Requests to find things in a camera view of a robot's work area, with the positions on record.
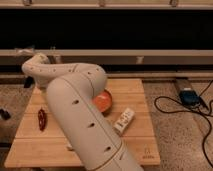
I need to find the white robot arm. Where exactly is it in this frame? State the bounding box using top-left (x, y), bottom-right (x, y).
top-left (22, 53), bottom-right (144, 171)

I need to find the orange bowl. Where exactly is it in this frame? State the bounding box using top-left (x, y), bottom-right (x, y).
top-left (93, 90), bottom-right (112, 113)

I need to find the blue power adapter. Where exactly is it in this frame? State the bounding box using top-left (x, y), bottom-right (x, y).
top-left (179, 91), bottom-right (199, 106)

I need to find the dark red chili pepper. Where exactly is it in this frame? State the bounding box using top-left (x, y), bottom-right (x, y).
top-left (38, 109), bottom-right (47, 131)

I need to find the white rectangular box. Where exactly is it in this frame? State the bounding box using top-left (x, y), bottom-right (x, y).
top-left (113, 108), bottom-right (135, 134)

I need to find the wooden table board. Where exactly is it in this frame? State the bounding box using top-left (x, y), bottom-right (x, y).
top-left (4, 79), bottom-right (160, 168)

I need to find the black cable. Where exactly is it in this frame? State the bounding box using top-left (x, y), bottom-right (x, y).
top-left (153, 79), bottom-right (213, 168)

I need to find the black object on floor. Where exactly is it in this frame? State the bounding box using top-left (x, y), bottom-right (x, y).
top-left (0, 109), bottom-right (11, 120)

